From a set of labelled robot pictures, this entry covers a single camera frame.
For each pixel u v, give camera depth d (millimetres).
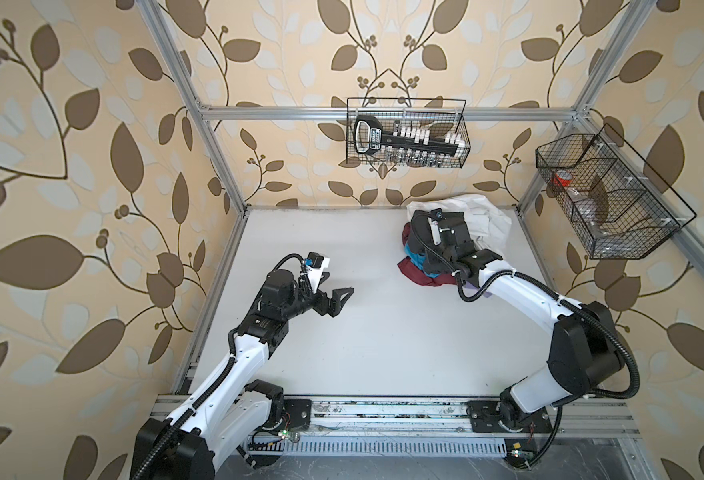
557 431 698
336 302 693
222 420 428
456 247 658
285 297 618
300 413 746
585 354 437
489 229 985
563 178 871
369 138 861
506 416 655
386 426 737
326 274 807
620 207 725
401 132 825
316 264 668
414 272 992
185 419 413
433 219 769
